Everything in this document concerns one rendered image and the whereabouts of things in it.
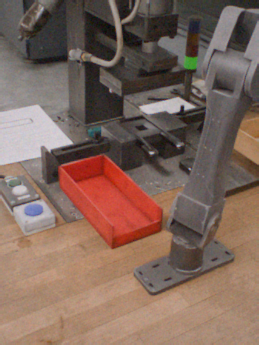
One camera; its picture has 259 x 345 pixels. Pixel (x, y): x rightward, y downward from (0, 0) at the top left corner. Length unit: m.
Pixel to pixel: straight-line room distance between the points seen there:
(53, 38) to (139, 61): 3.27
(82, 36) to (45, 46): 3.06
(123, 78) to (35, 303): 0.53
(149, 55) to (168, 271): 0.50
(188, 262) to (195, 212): 0.10
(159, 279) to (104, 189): 0.31
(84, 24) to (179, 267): 0.69
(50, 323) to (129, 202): 0.37
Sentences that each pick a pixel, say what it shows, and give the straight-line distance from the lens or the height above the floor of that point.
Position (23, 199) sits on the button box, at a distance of 1.10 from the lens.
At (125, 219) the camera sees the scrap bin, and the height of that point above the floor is 0.91.
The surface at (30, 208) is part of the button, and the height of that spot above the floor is 0.94.
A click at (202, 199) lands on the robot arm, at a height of 1.07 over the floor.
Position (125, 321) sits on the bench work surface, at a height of 0.90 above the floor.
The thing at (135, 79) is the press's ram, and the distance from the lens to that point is 1.14.
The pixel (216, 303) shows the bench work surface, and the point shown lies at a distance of 0.92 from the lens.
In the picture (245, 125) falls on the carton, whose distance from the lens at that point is 1.40.
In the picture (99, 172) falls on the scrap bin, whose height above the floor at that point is 0.91.
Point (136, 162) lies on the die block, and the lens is 1.25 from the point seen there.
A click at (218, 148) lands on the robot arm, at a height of 1.16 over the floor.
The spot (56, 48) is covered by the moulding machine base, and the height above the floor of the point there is 0.15.
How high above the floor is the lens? 1.56
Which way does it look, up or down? 33 degrees down
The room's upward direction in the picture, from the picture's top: 3 degrees clockwise
